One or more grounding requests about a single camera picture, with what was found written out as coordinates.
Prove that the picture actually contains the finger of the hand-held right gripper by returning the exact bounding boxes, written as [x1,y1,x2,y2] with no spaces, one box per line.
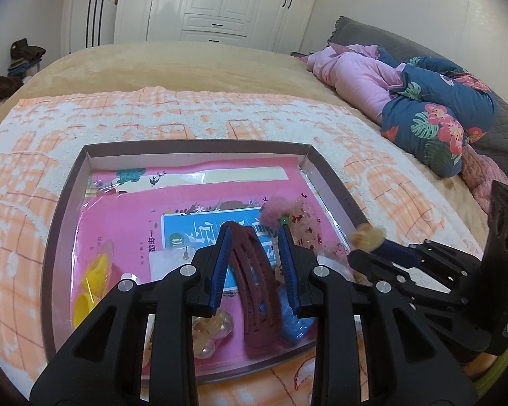
[348,249,492,366]
[381,239,487,293]

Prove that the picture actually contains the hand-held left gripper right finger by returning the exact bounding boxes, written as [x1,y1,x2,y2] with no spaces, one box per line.
[278,222,479,406]

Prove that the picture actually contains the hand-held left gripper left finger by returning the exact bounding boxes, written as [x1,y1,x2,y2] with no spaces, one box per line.
[30,222,233,406]

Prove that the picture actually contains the tan fluffy hair clip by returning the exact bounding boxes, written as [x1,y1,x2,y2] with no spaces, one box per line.
[349,223,386,251]

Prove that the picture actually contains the maroon oval hair clip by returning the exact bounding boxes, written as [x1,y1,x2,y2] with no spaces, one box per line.
[224,220,285,362]

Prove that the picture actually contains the earrings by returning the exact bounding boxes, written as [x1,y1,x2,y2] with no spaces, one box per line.
[146,247,195,282]

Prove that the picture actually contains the pink pompom hair tie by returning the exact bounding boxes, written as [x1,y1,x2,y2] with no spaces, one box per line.
[260,197,299,227]

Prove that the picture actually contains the clear yellowish claw hair clip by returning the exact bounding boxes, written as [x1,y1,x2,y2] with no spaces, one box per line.
[192,310,234,358]

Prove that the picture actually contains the yellow bracelet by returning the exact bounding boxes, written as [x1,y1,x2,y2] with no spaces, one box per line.
[73,239,115,328]

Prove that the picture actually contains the shallow brown cardboard box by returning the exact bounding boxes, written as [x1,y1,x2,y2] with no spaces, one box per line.
[40,140,371,385]

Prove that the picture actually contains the red-speckled clear hair clip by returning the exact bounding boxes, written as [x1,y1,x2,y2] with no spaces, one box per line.
[288,195,324,250]

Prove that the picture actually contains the blue hair clip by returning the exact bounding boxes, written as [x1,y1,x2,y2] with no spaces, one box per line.
[260,262,314,343]

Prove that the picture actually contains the pink knitted cloth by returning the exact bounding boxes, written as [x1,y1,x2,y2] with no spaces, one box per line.
[461,146,508,214]

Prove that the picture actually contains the pink book with blue panel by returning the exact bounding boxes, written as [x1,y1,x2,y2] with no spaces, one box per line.
[74,169,352,364]

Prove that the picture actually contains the blue floral quilt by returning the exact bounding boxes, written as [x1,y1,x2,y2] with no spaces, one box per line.
[381,55,498,178]

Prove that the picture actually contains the pink jacket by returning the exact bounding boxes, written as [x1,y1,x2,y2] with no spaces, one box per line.
[307,44,407,125]

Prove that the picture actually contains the orange and white blanket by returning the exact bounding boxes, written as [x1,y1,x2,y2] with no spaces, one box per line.
[0,87,487,406]

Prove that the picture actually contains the tan bed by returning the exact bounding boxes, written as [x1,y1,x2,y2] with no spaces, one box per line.
[0,41,492,263]

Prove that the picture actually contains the white wardrobe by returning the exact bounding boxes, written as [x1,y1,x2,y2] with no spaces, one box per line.
[61,0,326,53]

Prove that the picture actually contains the pile of clothes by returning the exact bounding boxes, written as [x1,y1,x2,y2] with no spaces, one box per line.
[6,38,47,77]

